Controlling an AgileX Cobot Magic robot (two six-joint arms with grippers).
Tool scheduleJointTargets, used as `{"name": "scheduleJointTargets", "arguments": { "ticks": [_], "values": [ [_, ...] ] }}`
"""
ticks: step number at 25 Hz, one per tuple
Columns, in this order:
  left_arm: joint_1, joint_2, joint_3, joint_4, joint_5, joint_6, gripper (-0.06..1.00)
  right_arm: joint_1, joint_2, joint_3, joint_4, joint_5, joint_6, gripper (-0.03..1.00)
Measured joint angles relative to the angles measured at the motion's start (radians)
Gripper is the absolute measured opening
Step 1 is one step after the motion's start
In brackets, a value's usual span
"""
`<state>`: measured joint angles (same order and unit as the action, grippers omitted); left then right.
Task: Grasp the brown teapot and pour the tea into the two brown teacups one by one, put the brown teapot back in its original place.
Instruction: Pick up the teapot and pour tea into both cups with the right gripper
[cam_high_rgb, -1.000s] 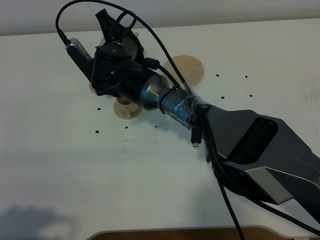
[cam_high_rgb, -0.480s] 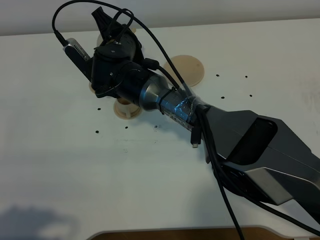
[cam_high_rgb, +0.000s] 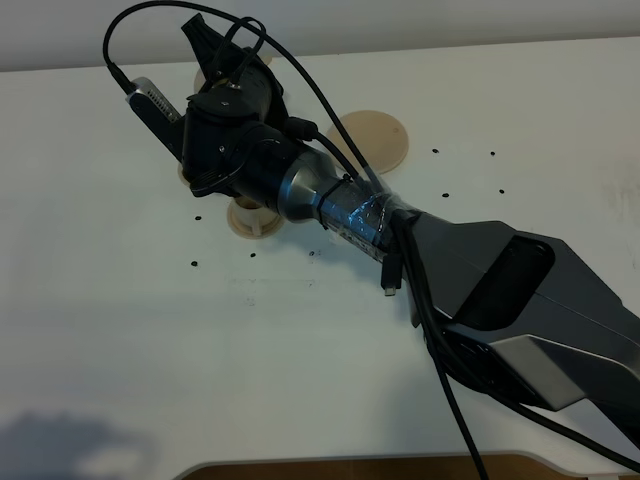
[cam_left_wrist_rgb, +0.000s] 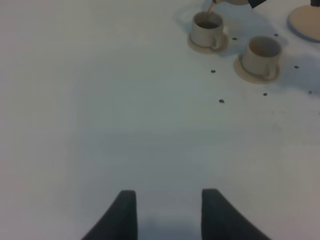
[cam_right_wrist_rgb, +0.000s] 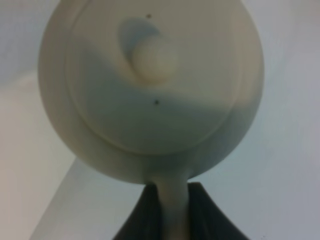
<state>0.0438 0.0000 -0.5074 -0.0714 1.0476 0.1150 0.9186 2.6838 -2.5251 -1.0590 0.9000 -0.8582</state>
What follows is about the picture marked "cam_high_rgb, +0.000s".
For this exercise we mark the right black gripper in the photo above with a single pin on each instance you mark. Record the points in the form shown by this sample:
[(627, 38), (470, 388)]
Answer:
[(246, 95)]

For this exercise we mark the beige teapot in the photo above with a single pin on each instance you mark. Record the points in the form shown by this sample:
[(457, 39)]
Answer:
[(200, 81)]

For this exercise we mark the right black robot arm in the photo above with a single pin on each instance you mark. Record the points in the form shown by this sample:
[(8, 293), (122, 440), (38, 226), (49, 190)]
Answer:
[(517, 316)]

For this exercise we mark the round beige teapot saucer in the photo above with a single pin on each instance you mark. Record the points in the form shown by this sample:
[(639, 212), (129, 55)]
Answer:
[(381, 138)]

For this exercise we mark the near beige teacup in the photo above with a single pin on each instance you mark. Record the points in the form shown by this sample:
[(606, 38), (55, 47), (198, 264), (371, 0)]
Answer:
[(246, 203)]

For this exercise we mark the near beige cup saucer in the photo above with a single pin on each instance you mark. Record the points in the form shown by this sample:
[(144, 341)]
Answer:
[(253, 224)]

